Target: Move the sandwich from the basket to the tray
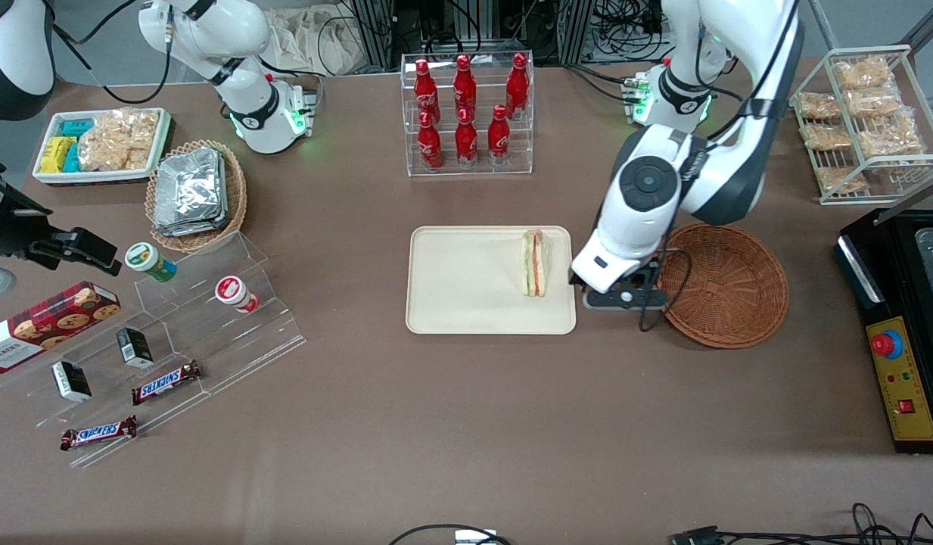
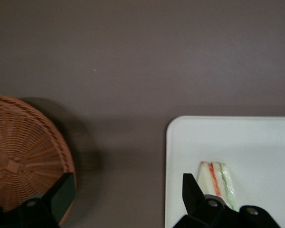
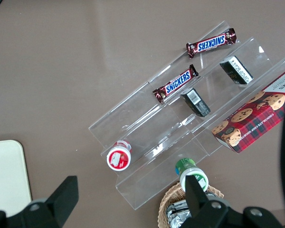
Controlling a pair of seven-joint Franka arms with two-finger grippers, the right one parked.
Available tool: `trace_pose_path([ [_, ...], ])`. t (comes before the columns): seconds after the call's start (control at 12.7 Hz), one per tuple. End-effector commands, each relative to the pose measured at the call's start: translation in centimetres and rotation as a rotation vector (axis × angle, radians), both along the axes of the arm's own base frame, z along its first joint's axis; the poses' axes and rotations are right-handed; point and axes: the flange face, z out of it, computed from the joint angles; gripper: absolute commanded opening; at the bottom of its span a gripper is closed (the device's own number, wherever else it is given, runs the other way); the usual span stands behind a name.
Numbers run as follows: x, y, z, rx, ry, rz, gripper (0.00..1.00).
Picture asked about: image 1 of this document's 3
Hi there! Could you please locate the beige cloth bag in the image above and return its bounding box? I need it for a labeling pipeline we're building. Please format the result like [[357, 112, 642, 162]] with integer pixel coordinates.
[[266, 8, 376, 76]]

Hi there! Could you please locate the clear acrylic stepped stand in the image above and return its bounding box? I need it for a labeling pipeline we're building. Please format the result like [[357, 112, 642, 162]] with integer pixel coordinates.
[[1, 231, 308, 469]]

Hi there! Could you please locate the beige plastic tray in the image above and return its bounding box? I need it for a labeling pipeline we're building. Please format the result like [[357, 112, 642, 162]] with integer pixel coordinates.
[[406, 226, 577, 335]]

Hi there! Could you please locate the white wire rack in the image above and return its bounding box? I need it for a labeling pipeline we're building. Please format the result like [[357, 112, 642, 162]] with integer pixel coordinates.
[[788, 45, 933, 207]]

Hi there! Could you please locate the white rectangular snack bin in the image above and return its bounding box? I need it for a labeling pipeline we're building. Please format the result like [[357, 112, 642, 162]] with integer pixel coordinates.
[[33, 107, 172, 186]]

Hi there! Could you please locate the green lidded cup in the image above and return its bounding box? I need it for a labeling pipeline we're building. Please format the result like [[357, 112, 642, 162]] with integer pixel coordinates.
[[125, 242, 178, 283]]

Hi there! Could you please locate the silver foil pack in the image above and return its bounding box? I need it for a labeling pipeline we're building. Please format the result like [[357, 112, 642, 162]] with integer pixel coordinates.
[[156, 147, 228, 220], [154, 204, 232, 238]]

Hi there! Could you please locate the red lidded cup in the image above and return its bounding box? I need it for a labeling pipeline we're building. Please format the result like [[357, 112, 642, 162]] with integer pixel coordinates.
[[215, 276, 260, 313]]

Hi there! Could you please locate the round brown wicker basket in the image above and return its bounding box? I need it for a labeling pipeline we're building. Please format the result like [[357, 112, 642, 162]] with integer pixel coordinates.
[[650, 221, 789, 350]]

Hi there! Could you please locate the oval wicker basket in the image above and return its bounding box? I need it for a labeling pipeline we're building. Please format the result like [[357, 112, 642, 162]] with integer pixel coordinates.
[[145, 140, 248, 253]]

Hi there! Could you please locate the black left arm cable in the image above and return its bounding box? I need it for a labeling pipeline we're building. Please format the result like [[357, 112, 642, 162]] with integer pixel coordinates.
[[639, 246, 694, 332]]

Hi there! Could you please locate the black control box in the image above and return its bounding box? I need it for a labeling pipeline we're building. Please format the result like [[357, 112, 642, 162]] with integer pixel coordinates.
[[835, 208, 933, 455]]

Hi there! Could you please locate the black looped cable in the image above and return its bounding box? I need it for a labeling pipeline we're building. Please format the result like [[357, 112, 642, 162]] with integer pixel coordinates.
[[389, 524, 512, 545]]

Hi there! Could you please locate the black tangled cable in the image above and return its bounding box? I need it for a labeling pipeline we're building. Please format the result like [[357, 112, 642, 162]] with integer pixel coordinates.
[[670, 503, 933, 545]]

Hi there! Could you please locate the bagged fried snack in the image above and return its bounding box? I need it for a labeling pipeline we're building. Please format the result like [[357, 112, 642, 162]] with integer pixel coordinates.
[[799, 92, 841, 120], [835, 58, 894, 90], [844, 89, 902, 118], [858, 114, 925, 158], [816, 167, 868, 195], [803, 123, 851, 151]]

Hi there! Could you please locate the red cola bottle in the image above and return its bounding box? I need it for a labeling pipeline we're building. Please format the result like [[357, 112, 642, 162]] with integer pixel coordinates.
[[454, 54, 477, 122], [456, 108, 479, 169], [487, 104, 511, 166], [506, 53, 530, 122], [414, 59, 440, 126], [418, 111, 444, 171]]

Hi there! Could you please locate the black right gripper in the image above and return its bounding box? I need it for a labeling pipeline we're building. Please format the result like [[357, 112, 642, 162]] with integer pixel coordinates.
[[0, 163, 123, 277]]

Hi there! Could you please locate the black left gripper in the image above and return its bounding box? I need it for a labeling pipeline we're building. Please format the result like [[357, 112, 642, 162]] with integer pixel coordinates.
[[569, 260, 664, 297]]

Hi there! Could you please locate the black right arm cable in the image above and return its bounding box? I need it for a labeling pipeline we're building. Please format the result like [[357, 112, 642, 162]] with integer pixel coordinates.
[[50, 0, 172, 105]]

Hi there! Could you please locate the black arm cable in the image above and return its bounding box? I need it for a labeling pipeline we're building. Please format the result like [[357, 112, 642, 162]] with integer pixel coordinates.
[[50, 0, 172, 105], [639, 246, 694, 332]]

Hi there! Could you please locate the yellow snack packet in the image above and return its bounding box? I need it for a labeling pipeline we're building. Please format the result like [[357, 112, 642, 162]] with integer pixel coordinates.
[[40, 136, 75, 174]]

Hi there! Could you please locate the red tartan cookie box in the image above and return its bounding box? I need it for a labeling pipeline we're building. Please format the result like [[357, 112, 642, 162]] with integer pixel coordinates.
[[0, 281, 122, 373]]

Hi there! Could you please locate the clear bag of crackers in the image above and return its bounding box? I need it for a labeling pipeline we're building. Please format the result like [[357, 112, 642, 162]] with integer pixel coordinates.
[[78, 108, 160, 172]]

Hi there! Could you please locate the clear acrylic bottle rack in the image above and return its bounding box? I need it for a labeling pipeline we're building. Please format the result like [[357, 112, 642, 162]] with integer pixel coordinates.
[[400, 51, 535, 179]]

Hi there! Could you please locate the small black box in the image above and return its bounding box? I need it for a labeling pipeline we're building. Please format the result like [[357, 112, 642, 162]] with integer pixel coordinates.
[[117, 327, 154, 369], [51, 361, 92, 403]]

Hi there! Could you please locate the snickers chocolate bar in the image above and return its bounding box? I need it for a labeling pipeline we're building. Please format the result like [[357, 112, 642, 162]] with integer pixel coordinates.
[[61, 415, 138, 452], [131, 360, 202, 406]]

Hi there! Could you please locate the yellow control panel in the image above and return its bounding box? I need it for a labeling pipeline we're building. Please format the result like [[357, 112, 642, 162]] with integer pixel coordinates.
[[866, 316, 933, 442]]

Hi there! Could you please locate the triangular sandwich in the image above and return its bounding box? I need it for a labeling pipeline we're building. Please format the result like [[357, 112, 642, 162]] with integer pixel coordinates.
[[520, 230, 549, 297]]

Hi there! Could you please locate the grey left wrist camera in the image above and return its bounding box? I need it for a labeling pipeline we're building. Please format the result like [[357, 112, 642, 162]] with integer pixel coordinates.
[[583, 286, 668, 311]]

